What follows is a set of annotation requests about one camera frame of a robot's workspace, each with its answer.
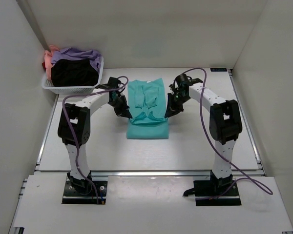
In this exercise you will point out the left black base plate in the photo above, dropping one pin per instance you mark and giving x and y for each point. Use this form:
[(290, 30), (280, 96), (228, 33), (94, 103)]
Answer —
[(74, 195)]

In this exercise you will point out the aluminium rail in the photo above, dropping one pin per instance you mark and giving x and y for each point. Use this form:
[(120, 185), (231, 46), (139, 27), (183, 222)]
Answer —
[(151, 173)]

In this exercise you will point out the purple t shirt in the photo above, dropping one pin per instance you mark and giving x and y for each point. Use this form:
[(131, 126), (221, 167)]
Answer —
[(73, 53)]

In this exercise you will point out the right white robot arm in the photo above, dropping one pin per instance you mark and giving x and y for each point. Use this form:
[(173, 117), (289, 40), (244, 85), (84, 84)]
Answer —
[(225, 125)]

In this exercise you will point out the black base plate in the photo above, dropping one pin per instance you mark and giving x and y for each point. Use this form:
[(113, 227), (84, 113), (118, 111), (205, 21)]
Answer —
[(206, 194), (74, 195)]

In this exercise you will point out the teal t shirt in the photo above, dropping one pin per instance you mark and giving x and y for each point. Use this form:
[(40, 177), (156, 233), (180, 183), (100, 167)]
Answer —
[(147, 105)]

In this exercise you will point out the black t shirt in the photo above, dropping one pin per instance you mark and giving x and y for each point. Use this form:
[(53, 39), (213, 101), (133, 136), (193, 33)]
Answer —
[(67, 73)]

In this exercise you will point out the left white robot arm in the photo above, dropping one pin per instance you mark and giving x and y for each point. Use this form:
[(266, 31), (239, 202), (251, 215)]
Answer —
[(75, 125)]

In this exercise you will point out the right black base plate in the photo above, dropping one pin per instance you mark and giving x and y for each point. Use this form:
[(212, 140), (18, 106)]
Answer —
[(206, 194)]

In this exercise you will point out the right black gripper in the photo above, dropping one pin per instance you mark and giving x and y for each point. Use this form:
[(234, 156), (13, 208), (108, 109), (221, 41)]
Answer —
[(172, 109)]

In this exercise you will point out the pink t shirt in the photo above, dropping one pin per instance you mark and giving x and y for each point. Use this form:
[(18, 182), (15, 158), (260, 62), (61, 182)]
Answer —
[(47, 60)]

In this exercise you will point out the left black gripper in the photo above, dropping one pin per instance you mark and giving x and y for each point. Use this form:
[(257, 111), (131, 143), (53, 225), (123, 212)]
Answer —
[(123, 111)]

